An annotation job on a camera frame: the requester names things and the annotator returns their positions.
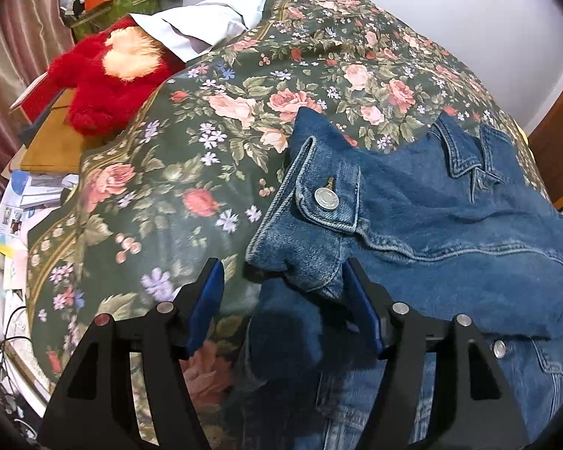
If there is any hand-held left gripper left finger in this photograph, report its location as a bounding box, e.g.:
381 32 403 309
38 258 226 450

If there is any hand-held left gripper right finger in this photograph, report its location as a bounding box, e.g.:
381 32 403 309
342 258 531 450

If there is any blue denim jacket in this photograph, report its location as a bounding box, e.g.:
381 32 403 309
237 107 563 450

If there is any floral green bedspread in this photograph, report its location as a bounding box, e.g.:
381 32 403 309
26 0 559 450

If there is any pile of papers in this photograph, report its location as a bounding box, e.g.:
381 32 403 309
0 169 83 329

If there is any red plush toy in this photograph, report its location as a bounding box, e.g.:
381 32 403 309
47 19 179 138

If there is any red flat box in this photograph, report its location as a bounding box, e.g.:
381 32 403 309
9 72 76 123

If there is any white pillow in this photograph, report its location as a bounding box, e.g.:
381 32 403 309
131 0 269 63

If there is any green box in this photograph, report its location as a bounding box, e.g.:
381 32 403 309
70 0 163 43

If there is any pink satin curtain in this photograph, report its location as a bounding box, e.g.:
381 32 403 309
0 0 76 226

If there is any black cable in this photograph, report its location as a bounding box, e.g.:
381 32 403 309
0 304 29 385

